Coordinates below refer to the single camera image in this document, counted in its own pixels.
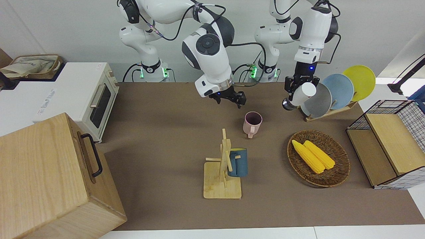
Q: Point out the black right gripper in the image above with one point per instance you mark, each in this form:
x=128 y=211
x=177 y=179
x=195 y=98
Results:
x=227 y=94

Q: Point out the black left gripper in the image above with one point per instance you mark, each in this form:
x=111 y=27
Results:
x=303 y=74

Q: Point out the white cylindrical water bottle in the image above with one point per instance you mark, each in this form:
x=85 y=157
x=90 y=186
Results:
x=303 y=94

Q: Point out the pink mug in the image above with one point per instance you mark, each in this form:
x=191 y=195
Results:
x=250 y=127

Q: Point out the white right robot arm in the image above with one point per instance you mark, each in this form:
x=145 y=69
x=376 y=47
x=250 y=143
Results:
x=212 y=56

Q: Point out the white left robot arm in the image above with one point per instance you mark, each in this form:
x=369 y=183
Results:
x=312 y=30

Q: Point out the grey plate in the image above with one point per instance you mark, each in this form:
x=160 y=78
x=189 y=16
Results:
x=318 y=103

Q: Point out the wooden dish rack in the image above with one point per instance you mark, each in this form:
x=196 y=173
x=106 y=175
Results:
x=332 y=112

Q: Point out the light blue plate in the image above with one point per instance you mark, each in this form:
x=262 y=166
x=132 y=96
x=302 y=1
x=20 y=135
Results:
x=340 y=89

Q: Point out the dark blue mug yellow inside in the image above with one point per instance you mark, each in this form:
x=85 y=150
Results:
x=239 y=164

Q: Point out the yellow corn cob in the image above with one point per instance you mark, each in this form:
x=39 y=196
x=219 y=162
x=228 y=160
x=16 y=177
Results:
x=307 y=156
x=322 y=156

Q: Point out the yellow plate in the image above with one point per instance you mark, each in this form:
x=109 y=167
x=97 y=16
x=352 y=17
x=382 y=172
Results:
x=362 y=81

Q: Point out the brown table mat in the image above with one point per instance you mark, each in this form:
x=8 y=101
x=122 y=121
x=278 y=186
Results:
x=166 y=149

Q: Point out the wooden mug tree stand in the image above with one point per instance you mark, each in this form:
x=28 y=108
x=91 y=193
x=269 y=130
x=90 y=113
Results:
x=219 y=186

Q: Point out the brown wicker basket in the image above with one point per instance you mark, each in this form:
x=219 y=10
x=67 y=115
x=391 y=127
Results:
x=338 y=169

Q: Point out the white toaster oven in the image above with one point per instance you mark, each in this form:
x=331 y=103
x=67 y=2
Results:
x=66 y=93

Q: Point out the brown tray with paper bag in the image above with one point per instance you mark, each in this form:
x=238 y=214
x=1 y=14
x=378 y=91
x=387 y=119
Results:
x=30 y=66

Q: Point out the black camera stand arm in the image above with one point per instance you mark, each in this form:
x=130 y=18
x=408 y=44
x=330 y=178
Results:
x=401 y=81

